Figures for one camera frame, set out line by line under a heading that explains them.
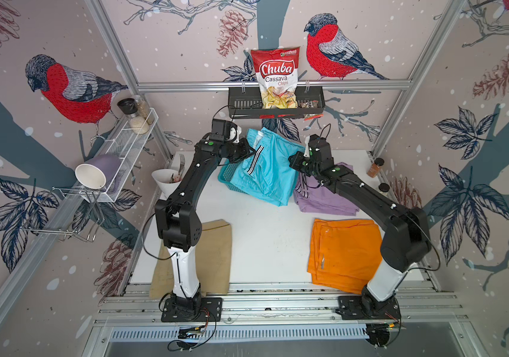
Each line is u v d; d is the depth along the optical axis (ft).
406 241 1.52
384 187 3.12
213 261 2.72
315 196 3.30
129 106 2.55
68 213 1.92
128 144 2.72
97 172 2.00
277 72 2.62
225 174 3.38
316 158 2.22
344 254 2.75
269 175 2.94
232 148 2.45
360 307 2.38
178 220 1.69
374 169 3.52
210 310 2.39
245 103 3.12
